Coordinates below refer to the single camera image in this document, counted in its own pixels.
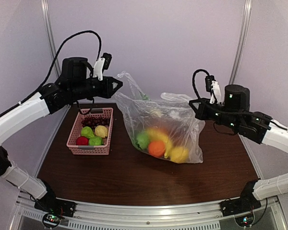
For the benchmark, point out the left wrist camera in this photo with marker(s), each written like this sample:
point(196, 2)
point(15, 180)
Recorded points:
point(100, 65)

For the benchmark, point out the pale yellow bumpy fruit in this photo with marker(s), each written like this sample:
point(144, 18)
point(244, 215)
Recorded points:
point(101, 131)

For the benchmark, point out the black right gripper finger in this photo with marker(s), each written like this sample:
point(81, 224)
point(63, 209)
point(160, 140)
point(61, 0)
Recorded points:
point(194, 112)
point(195, 103)

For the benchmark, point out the yellow banana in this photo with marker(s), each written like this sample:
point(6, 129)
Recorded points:
point(156, 134)

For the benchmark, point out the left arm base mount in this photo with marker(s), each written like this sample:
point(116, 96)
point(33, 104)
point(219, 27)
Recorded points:
point(56, 213)

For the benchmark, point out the green bumpy fruit front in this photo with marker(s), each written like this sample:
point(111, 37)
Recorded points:
point(95, 141)

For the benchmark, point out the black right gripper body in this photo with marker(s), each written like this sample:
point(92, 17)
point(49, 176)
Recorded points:
point(226, 116)

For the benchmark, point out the orange fruit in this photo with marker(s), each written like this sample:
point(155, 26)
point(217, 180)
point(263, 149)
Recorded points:
point(157, 148)

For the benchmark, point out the aluminium corner post left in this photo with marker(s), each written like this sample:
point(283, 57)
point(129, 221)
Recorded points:
point(48, 27)

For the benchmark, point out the clear plastic bag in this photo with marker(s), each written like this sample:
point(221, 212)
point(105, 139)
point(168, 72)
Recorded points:
point(171, 114)

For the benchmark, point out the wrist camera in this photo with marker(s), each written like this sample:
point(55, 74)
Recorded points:
point(212, 86)
point(100, 65)

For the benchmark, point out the aluminium corner post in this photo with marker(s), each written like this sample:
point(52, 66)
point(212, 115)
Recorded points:
point(244, 27)
point(48, 27)

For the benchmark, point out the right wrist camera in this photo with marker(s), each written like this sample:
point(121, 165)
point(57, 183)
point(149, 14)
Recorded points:
point(212, 86)

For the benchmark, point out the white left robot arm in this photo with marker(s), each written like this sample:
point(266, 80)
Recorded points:
point(48, 99)

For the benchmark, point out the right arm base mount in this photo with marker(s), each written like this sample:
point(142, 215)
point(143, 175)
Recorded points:
point(242, 209)

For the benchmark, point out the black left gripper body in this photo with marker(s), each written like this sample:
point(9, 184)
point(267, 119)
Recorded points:
point(81, 89)

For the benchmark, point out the red bumpy fruit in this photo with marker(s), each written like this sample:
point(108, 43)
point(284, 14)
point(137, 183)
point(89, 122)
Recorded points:
point(82, 141)

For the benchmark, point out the green bumpy fruit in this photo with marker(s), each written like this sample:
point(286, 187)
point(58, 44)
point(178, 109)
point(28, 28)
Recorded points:
point(87, 132)
point(95, 141)

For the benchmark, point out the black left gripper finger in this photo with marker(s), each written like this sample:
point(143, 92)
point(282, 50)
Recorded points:
point(113, 89)
point(115, 83)

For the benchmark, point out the green fruit in bag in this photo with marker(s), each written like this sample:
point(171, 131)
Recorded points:
point(142, 140)

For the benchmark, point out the aluminium corner post right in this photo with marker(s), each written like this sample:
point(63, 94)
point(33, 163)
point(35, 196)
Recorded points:
point(244, 27)

